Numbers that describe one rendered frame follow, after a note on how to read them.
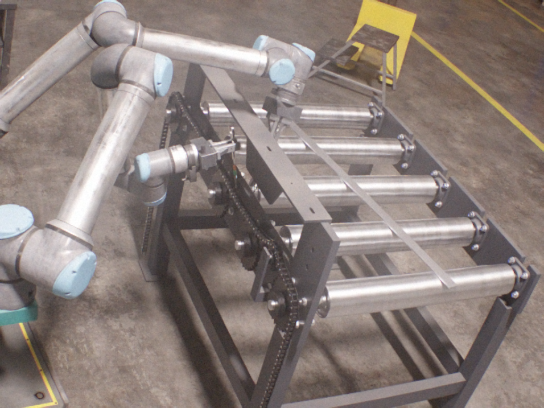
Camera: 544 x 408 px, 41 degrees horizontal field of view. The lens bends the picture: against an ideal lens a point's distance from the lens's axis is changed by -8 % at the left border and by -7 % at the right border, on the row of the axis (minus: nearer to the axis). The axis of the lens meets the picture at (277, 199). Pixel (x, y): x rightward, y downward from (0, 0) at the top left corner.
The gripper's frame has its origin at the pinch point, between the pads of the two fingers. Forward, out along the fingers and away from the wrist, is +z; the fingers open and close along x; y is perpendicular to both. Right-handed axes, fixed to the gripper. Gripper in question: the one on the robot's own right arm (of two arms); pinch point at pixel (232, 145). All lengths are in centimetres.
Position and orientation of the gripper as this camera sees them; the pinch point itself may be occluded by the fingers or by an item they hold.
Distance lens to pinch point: 267.0
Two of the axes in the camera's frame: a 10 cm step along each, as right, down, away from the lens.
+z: 9.2, -2.5, 3.1
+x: -3.9, -4.8, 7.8
